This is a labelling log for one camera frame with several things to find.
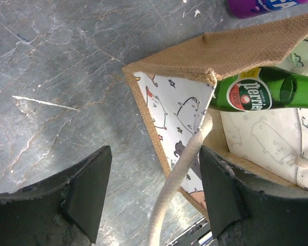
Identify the purple Fanta can near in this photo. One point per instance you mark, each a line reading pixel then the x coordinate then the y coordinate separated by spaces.
pixel 243 9

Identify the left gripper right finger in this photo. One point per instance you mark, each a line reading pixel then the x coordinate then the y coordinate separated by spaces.
pixel 245 209

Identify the green bottle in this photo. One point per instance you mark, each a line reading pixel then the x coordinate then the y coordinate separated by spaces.
pixel 259 89

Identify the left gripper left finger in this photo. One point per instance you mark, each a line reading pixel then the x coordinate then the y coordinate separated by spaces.
pixel 63 209

